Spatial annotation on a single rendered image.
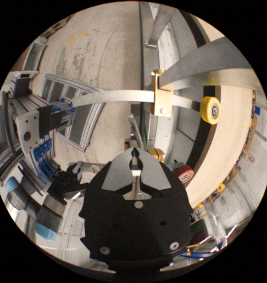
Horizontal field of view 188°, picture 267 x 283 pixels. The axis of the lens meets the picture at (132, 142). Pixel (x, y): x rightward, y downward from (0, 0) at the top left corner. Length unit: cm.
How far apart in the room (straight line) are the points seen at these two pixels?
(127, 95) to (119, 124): 90
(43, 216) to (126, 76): 125
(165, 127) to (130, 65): 93
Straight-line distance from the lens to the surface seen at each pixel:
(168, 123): 50
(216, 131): 32
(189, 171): 32
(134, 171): 30
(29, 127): 34
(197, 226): 20
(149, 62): 42
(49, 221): 30
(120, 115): 108
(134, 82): 110
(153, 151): 27
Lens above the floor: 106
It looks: 63 degrees down
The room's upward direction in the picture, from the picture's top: 179 degrees clockwise
